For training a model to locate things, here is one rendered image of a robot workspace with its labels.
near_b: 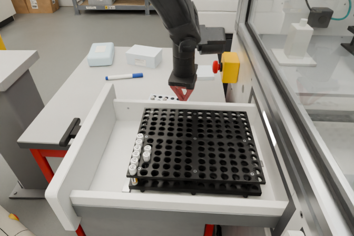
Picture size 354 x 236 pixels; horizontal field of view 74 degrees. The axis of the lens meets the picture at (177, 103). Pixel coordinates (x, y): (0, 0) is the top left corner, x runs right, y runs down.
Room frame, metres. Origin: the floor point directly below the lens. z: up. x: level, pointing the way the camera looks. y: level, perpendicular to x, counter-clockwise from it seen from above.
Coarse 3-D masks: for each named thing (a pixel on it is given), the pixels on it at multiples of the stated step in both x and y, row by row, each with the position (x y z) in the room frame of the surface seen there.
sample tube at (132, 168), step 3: (132, 165) 0.24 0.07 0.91; (135, 165) 0.24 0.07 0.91; (129, 168) 0.24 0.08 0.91; (132, 168) 0.24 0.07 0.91; (135, 168) 0.24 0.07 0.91; (129, 171) 0.24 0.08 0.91; (132, 171) 0.23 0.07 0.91; (135, 171) 0.23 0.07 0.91; (132, 174) 0.23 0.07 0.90; (132, 180) 0.23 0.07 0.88; (135, 180) 0.23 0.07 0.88; (132, 183) 0.23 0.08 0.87; (135, 183) 0.23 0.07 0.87
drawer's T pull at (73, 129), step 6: (72, 120) 0.35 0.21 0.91; (78, 120) 0.35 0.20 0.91; (72, 126) 0.33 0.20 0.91; (78, 126) 0.33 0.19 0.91; (66, 132) 0.32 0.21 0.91; (72, 132) 0.32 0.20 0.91; (66, 138) 0.30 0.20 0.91; (72, 138) 0.31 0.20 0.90; (60, 144) 0.29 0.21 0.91; (66, 144) 0.29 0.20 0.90
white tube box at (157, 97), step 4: (156, 96) 0.59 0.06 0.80; (160, 96) 0.60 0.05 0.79; (164, 96) 0.59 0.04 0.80; (168, 96) 0.59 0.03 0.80; (172, 96) 0.59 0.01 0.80; (176, 96) 0.59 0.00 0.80; (160, 100) 0.57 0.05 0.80; (168, 100) 0.57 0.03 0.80; (172, 100) 0.57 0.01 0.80; (176, 100) 0.57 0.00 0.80; (188, 100) 0.57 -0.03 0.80
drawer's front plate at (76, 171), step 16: (112, 96) 0.44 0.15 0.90; (96, 112) 0.36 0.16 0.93; (112, 112) 0.43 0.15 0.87; (96, 128) 0.34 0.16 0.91; (112, 128) 0.41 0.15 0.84; (80, 144) 0.27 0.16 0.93; (96, 144) 0.32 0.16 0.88; (64, 160) 0.24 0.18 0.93; (80, 160) 0.25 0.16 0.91; (96, 160) 0.30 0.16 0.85; (64, 176) 0.21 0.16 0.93; (80, 176) 0.24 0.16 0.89; (48, 192) 0.18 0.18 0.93; (64, 192) 0.19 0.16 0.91; (64, 208) 0.18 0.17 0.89; (64, 224) 0.18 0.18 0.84
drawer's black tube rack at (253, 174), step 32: (160, 128) 0.34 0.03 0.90; (192, 128) 0.34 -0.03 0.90; (224, 128) 0.34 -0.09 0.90; (160, 160) 0.26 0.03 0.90; (192, 160) 0.26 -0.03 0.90; (224, 160) 0.26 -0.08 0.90; (256, 160) 0.26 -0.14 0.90; (192, 192) 0.22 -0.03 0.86; (224, 192) 0.22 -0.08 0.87; (256, 192) 0.22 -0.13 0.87
